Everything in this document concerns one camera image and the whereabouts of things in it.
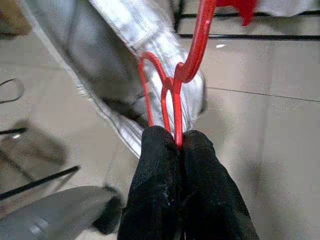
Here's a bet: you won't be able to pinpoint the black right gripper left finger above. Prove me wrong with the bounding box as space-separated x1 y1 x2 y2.
117 125 185 240

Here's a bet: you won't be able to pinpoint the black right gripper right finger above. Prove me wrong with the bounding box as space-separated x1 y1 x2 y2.
179 129 260 240

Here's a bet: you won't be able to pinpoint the thin bright red hanger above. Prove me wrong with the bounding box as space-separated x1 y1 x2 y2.
138 0 217 151

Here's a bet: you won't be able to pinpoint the white jeans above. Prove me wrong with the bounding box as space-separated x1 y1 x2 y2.
21 0 209 159

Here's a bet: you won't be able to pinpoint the grey folding table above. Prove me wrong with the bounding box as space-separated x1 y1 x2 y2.
173 0 320 41

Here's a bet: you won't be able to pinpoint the red cloth garment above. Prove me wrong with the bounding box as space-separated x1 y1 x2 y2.
216 0 257 27

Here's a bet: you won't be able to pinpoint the cream white jacket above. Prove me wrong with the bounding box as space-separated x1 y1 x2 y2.
254 0 320 16

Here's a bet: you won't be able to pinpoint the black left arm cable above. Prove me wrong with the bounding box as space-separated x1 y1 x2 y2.
0 164 81 201

